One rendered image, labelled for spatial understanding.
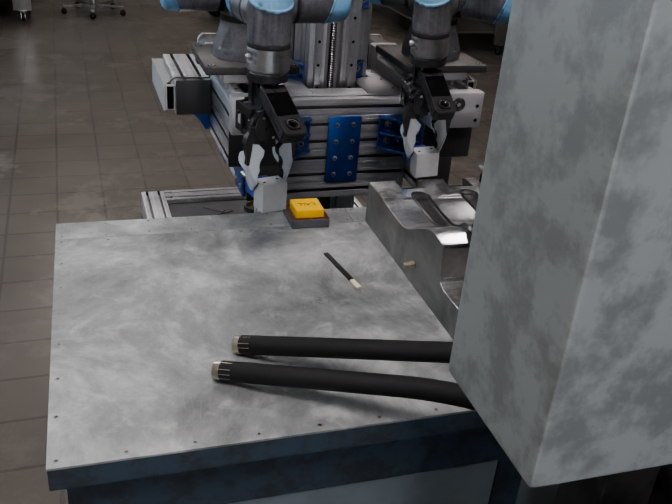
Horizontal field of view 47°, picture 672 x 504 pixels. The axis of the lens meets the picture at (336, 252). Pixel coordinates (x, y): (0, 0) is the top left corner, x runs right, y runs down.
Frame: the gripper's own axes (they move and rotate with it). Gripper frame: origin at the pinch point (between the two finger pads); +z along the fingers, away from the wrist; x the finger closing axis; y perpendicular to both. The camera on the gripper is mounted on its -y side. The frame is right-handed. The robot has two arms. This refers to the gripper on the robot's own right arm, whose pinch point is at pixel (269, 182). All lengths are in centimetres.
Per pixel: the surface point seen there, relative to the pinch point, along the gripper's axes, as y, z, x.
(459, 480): -52, 31, -7
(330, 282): -14.1, 14.9, -5.8
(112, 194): 213, 96, -36
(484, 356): -78, -18, 22
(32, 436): 64, 95, 36
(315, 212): 7.4, 11.9, -15.3
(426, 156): 0.9, 0.3, -37.5
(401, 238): -14.1, 9.1, -21.0
